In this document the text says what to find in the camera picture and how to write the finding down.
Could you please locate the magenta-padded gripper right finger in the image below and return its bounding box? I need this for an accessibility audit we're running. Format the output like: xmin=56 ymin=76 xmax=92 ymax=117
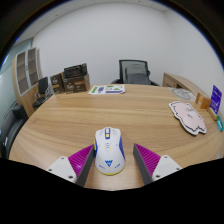
xmin=132 ymin=143 xmax=183 ymax=186

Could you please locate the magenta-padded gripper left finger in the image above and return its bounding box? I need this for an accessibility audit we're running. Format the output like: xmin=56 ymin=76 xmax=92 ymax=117
xmin=45 ymin=143 xmax=96 ymax=188

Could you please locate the white blue yellow computer mouse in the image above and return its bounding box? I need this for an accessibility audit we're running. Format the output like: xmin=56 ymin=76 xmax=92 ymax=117
xmin=93 ymin=126 xmax=127 ymax=177

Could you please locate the pink pig-shaped mouse pad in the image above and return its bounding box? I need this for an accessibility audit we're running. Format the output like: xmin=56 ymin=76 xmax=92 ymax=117
xmin=168 ymin=100 xmax=208 ymax=137

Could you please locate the dark leather armchair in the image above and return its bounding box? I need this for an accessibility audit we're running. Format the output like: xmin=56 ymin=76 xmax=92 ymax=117
xmin=0 ymin=103 xmax=30 ymax=158

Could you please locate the large dark brown carton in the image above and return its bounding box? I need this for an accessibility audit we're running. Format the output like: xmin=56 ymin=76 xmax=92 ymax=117
xmin=61 ymin=73 xmax=91 ymax=94

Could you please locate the green and blue printed leaflet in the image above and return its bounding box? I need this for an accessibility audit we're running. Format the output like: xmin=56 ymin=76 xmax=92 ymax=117
xmin=88 ymin=84 xmax=126 ymax=96

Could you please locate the small yellowish box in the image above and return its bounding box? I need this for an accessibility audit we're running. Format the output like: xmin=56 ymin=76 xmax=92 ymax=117
xmin=207 ymin=106 xmax=219 ymax=121

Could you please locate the small teal box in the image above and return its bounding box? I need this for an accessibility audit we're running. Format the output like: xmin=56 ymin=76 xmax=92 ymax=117
xmin=216 ymin=114 xmax=224 ymax=133

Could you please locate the small black chair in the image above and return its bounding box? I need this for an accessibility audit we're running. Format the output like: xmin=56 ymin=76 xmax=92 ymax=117
xmin=32 ymin=76 xmax=52 ymax=109

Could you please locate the small dark brown carton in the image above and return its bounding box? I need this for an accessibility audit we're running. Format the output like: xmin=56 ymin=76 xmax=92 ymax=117
xmin=49 ymin=72 xmax=66 ymax=95

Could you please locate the black mesh office chair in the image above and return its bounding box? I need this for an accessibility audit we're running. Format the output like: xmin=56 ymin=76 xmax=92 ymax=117
xmin=111 ymin=59 xmax=160 ymax=87

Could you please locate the purple printed card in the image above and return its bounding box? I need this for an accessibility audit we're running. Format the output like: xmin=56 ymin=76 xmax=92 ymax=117
xmin=209 ymin=84 xmax=223 ymax=115

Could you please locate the black box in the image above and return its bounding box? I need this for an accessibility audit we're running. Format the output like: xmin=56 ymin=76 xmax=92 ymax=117
xmin=63 ymin=63 xmax=88 ymax=80

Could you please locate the wooden shelf unit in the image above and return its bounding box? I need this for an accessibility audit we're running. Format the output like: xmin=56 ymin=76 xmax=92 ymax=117
xmin=12 ymin=47 xmax=44 ymax=118

